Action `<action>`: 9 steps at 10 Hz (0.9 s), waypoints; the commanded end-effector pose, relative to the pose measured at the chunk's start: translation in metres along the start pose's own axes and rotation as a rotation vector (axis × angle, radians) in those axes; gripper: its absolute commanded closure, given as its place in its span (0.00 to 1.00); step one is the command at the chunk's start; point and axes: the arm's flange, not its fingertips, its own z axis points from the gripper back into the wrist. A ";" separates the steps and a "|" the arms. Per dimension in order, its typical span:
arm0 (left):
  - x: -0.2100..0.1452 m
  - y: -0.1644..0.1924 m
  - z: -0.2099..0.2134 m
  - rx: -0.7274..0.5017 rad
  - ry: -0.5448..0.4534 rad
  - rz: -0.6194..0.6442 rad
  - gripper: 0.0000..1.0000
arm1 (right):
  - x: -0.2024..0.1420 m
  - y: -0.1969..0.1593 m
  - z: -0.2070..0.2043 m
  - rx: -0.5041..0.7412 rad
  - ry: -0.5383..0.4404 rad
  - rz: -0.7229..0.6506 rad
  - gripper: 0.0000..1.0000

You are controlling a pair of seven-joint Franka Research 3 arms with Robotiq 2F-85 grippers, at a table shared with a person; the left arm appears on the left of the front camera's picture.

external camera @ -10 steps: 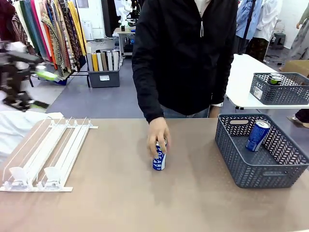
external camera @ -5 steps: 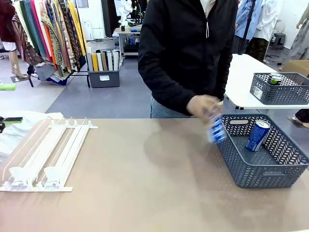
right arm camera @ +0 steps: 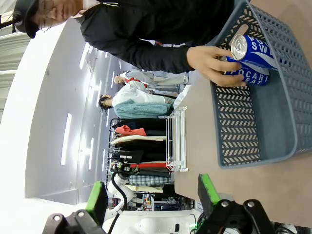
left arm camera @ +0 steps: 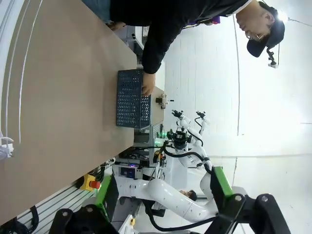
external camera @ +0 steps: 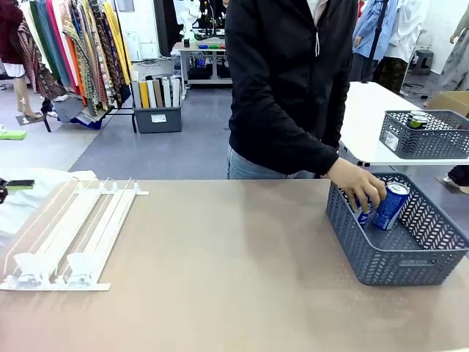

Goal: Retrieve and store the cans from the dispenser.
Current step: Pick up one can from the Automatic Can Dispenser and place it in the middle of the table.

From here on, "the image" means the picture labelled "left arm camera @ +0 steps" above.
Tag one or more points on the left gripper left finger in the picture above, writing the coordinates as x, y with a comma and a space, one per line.
80, 219

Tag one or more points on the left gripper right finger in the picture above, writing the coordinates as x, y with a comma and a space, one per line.
243, 214

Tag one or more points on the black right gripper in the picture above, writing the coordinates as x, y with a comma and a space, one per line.
180, 140

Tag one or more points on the gray plastic lattice basket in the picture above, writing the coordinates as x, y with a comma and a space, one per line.
129, 102

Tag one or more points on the small white background robot arm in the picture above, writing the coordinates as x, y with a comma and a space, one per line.
182, 119
204, 122

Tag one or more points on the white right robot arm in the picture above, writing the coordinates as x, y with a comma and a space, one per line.
175, 195

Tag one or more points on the person's left forearm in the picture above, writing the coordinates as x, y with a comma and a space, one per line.
153, 56

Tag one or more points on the white can dispenser rack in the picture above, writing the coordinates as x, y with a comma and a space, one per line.
5, 146

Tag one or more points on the person's left hand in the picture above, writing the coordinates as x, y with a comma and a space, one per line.
148, 84

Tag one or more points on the person's right hand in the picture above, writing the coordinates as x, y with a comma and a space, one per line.
115, 25

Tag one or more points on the brown background table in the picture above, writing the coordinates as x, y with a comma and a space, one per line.
157, 114

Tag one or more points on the yellow red emergency stop button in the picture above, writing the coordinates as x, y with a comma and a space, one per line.
86, 182

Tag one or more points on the white device on table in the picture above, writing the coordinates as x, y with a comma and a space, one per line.
162, 101

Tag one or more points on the dark-haired bystander head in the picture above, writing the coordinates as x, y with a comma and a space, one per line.
190, 195

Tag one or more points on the control box with blue light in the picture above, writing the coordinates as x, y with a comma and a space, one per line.
126, 171

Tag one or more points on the purple badge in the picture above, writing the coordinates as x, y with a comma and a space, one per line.
216, 20

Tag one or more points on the person in black jacket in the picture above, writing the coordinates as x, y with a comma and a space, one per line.
170, 14

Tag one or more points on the black cap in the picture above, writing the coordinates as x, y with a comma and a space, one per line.
275, 31

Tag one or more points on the aluminium table frame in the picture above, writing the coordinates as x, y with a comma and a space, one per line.
61, 200

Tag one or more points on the head-mounted camera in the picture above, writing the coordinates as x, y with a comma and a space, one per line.
273, 64

